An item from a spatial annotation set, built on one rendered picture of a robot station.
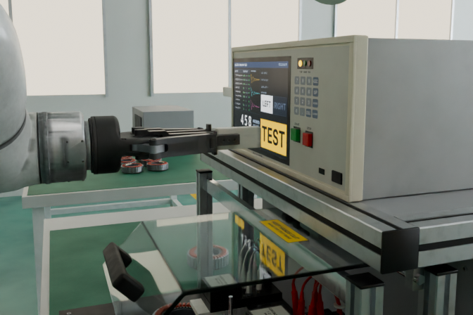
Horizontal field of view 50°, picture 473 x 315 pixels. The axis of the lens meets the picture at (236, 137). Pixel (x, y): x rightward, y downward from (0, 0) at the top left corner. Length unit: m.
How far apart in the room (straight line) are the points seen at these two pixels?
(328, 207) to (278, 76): 0.26
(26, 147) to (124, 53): 4.80
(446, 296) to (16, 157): 0.51
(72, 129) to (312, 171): 0.33
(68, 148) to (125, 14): 4.82
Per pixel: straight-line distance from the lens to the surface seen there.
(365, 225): 0.57
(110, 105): 5.40
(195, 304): 1.02
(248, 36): 5.75
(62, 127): 0.64
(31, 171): 0.64
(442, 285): 0.64
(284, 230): 0.69
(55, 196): 2.27
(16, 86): 0.53
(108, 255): 0.64
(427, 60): 0.69
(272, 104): 0.83
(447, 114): 0.72
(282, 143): 0.80
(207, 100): 5.60
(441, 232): 0.59
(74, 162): 0.64
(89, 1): 5.40
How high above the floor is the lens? 1.28
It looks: 8 degrees down
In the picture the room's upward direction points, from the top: straight up
